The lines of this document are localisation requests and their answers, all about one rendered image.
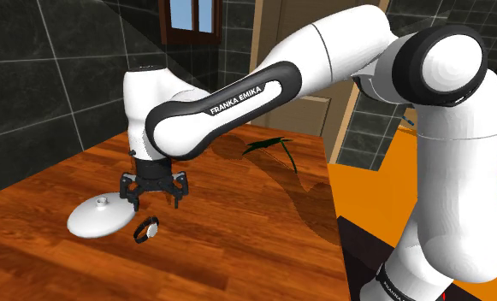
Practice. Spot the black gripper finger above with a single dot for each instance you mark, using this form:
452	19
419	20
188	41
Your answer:
179	187
130	189

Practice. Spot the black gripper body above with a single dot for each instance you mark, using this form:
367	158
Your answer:
153	171

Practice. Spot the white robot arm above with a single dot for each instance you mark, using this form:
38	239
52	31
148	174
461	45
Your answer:
456	175

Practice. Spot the white round lid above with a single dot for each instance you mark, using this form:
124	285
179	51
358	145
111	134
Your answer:
100	216

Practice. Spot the black wristwatch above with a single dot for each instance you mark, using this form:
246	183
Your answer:
146	229

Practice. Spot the green plant leaf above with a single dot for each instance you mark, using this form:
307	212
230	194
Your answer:
264	144

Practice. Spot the brown framed window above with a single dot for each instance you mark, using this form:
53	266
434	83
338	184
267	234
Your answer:
191	21

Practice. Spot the brown wooden door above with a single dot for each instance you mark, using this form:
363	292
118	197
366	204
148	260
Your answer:
298	37

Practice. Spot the dark robot stand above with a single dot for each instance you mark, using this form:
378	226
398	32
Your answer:
362	250

